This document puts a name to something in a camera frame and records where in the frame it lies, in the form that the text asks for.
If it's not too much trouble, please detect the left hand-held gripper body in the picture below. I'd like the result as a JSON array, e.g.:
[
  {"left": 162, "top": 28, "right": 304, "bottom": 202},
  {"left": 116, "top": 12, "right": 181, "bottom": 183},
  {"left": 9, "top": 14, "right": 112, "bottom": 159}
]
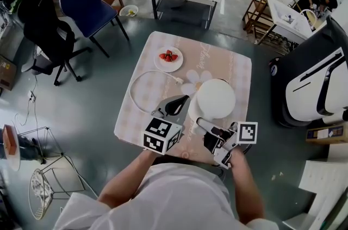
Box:
[{"left": 142, "top": 108, "right": 183, "bottom": 156}]

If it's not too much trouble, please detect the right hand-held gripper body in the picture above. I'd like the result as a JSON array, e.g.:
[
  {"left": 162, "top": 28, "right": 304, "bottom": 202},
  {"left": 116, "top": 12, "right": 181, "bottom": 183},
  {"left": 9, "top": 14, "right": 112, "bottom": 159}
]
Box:
[{"left": 213, "top": 121, "right": 258, "bottom": 170}]

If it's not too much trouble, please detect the white electric kettle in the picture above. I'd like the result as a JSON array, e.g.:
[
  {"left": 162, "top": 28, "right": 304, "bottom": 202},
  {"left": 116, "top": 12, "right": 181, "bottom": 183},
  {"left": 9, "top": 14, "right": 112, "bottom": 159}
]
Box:
[{"left": 187, "top": 78, "right": 237, "bottom": 136}]

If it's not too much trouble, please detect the person's left forearm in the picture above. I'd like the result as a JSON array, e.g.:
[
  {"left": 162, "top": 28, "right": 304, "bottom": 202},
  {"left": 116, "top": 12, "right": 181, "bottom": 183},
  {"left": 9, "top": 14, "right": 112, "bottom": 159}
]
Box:
[{"left": 97, "top": 149, "right": 159, "bottom": 209}]

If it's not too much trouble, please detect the person's right forearm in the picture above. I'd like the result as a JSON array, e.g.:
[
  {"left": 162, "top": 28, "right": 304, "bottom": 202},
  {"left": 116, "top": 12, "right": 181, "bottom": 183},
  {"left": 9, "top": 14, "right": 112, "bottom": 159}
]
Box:
[{"left": 231, "top": 163, "right": 266, "bottom": 226}]

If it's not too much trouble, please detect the person's right hand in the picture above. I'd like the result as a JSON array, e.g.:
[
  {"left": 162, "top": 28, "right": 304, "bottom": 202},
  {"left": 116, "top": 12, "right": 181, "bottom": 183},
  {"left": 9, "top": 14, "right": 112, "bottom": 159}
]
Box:
[{"left": 229, "top": 146, "right": 248, "bottom": 170}]

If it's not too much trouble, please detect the white round plate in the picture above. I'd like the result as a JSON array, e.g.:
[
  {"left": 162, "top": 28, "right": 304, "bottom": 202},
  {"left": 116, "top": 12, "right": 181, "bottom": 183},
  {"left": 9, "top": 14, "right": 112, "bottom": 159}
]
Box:
[{"left": 153, "top": 46, "right": 184, "bottom": 73}]

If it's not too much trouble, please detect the beige checked flower tablecloth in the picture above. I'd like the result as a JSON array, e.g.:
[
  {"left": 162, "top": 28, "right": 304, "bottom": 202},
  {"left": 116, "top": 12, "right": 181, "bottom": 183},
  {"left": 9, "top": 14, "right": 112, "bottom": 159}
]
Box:
[{"left": 113, "top": 30, "right": 253, "bottom": 167}]

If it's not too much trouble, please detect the person's white shirt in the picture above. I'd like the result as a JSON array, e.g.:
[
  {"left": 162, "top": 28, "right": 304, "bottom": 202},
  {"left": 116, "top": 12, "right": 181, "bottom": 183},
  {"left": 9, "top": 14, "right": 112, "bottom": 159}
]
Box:
[{"left": 52, "top": 162, "right": 281, "bottom": 230}]

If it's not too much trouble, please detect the flat labelled cardboard box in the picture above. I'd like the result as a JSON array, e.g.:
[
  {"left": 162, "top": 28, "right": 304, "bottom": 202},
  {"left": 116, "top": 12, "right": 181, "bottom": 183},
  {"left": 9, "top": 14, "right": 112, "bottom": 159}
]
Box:
[{"left": 305, "top": 125, "right": 345, "bottom": 146}]

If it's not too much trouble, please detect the white and black machine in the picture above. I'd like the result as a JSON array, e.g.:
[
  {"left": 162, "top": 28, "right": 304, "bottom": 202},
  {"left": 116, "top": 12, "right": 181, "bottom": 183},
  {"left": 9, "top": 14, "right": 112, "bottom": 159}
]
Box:
[{"left": 268, "top": 16, "right": 348, "bottom": 129}]

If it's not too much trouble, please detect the white cabinet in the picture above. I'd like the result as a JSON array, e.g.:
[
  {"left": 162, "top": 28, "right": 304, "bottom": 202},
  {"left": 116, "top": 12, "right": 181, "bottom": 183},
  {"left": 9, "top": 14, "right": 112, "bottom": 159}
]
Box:
[{"left": 282, "top": 159, "right": 348, "bottom": 230}]

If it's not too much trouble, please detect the white bowl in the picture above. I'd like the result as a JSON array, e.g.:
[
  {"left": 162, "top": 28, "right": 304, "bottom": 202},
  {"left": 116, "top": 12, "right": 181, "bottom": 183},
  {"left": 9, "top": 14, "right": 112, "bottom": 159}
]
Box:
[{"left": 119, "top": 4, "right": 140, "bottom": 18}]

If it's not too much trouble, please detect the wooden shelf rack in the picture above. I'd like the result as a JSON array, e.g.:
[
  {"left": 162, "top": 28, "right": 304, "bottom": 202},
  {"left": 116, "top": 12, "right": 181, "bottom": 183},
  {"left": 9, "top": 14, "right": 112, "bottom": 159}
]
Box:
[{"left": 241, "top": 0, "right": 276, "bottom": 45}]

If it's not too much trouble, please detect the white sink table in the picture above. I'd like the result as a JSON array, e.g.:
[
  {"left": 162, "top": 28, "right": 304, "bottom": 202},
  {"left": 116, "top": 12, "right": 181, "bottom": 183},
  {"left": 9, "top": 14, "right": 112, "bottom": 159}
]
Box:
[{"left": 264, "top": 0, "right": 319, "bottom": 45}]

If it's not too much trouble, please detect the blue padded chair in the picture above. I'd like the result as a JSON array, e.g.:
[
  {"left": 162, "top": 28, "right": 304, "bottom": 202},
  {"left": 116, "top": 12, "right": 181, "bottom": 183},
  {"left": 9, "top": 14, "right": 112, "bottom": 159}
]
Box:
[{"left": 59, "top": 0, "right": 130, "bottom": 59}]

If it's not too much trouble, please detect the black office chair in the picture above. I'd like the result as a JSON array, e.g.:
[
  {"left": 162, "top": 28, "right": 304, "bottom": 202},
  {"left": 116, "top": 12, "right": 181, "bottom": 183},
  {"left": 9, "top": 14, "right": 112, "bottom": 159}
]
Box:
[{"left": 17, "top": 0, "right": 92, "bottom": 87}]

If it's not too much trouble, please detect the red brown box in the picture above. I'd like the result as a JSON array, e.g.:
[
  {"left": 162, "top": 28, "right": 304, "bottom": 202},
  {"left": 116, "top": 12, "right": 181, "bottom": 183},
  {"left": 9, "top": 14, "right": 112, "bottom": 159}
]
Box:
[{"left": 2, "top": 124, "right": 18, "bottom": 156}]

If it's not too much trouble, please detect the brown cardboard box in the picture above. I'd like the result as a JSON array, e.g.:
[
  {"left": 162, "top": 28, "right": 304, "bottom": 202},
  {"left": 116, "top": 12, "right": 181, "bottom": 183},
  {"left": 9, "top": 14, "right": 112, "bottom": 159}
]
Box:
[{"left": 0, "top": 54, "right": 18, "bottom": 91}]

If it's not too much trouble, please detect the white power cord with plug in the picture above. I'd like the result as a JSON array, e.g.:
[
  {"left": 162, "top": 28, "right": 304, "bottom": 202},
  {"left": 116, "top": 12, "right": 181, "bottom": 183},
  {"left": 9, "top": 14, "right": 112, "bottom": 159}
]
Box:
[{"left": 129, "top": 69, "right": 184, "bottom": 116}]

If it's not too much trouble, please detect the black wire frame stand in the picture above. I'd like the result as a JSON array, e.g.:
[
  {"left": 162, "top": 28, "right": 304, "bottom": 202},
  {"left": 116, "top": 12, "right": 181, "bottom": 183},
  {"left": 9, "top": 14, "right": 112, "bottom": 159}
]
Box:
[{"left": 19, "top": 126, "right": 65, "bottom": 165}]

